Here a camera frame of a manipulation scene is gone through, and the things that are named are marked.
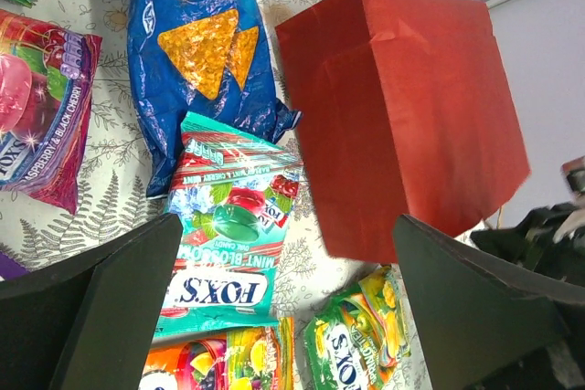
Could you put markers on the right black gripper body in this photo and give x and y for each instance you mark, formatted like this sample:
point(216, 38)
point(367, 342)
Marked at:
point(548, 241)

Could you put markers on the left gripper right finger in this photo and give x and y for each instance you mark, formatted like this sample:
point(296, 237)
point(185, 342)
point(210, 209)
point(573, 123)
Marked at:
point(485, 323)

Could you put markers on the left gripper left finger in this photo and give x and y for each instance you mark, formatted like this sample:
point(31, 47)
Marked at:
point(87, 322)

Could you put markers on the purple candy bag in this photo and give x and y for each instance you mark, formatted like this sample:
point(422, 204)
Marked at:
point(47, 74)
point(10, 269)

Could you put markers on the orange Fox's candy bag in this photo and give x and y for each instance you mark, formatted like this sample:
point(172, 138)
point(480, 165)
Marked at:
point(244, 358)

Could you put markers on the red paper bag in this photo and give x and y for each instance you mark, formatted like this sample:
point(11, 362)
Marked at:
point(406, 110)

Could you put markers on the teal mint candy bag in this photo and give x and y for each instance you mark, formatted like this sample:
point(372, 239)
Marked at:
point(233, 194)

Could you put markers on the blue tortilla chips bag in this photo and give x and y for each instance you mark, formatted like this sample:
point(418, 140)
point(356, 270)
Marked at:
point(210, 57)

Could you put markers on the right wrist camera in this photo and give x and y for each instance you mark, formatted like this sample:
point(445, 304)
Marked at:
point(574, 175)

